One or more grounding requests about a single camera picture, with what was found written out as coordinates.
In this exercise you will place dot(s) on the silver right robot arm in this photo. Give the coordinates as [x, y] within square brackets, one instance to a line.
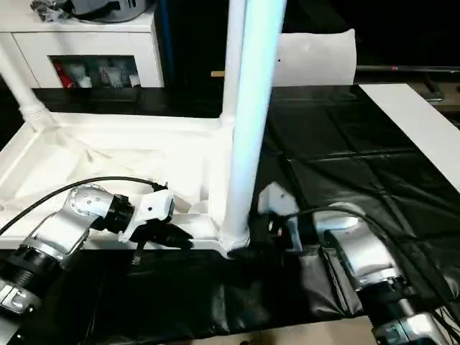
[366, 259]

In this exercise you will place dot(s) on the white plastic table top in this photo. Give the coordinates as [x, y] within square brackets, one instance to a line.
[108, 158]

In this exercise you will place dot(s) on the black work mat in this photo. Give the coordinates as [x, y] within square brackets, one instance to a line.
[359, 172]

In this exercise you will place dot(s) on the grey clutter on cabinet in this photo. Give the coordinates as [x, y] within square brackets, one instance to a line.
[93, 7]

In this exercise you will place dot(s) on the white cabinet with glass doors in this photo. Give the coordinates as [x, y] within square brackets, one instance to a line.
[79, 50]

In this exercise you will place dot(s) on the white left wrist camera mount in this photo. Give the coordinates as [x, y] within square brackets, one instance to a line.
[147, 210]

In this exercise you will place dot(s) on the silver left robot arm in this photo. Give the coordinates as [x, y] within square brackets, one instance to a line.
[57, 237]

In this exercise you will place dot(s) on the red bottle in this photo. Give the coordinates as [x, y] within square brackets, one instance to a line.
[60, 75]

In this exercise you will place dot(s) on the small tan label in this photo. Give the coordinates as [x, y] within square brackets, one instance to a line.
[217, 73]

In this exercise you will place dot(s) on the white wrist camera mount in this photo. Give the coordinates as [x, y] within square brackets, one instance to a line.
[277, 198]
[147, 210]

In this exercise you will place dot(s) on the white flat board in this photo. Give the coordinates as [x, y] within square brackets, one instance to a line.
[420, 126]

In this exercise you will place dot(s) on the white plastic table leg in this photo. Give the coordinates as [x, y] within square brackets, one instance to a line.
[21, 86]
[251, 108]
[233, 57]

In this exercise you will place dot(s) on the white cushion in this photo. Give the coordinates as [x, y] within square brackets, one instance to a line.
[316, 59]

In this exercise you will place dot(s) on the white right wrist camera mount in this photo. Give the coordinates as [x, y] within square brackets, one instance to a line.
[277, 198]

